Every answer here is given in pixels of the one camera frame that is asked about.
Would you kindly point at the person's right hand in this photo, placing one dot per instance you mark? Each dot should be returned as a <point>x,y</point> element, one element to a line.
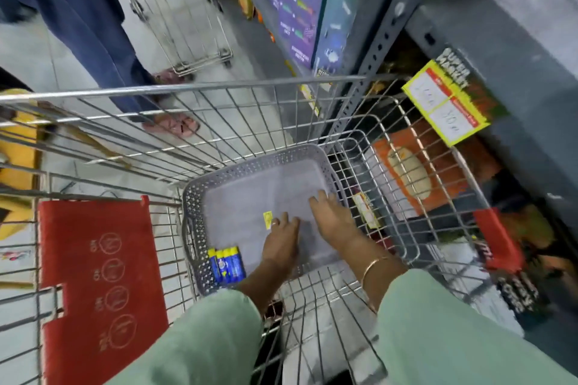
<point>333,220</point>

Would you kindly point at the person's left hand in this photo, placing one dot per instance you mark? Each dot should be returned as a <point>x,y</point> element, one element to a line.
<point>280,242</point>

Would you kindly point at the person's left fingers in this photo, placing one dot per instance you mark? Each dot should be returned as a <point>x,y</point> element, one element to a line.
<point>281,221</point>

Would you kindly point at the person's right fingers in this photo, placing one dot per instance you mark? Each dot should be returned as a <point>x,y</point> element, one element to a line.
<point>323,202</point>

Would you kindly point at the grey towel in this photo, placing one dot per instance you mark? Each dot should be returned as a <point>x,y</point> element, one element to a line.
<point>253,193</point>

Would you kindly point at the person's left forearm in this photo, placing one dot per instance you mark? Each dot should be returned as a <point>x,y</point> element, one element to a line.
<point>216,335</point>

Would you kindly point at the person's right forearm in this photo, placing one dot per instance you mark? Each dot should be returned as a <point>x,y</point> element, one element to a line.
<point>433,330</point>

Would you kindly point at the small yellow sticker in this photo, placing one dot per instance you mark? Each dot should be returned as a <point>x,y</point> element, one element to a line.
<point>268,220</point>

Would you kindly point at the blue battery pack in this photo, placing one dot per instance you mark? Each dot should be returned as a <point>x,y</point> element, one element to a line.
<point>227,265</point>

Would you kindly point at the gold bangle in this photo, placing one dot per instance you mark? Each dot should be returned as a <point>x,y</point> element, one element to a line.
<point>371,266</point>

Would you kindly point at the grey perforated plastic basket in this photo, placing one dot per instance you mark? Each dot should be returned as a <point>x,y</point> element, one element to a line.
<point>194,222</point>

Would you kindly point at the yellow shelf edge label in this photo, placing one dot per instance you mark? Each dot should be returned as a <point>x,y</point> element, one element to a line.
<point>310,99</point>

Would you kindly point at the orange printed box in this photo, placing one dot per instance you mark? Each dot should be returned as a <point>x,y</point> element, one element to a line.
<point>433,172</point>

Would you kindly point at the large yellow price tag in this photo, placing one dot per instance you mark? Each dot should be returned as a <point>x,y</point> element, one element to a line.
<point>445,102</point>

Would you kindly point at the blue printed box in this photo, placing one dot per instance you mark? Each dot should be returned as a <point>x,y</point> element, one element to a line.
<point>336,23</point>

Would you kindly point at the red packet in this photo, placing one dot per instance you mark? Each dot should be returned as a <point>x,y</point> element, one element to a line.
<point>499,240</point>

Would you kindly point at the red cart seat flap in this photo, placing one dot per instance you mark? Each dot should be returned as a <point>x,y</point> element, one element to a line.
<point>108,281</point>

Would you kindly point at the grey metal shelf upright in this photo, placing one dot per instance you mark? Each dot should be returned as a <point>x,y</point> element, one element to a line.
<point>388,23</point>

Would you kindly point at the empty silver shopping cart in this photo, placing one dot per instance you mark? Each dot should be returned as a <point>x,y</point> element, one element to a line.
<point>180,5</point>

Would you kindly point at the yellow plastic object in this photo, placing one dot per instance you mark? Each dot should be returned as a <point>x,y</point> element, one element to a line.
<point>20,159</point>

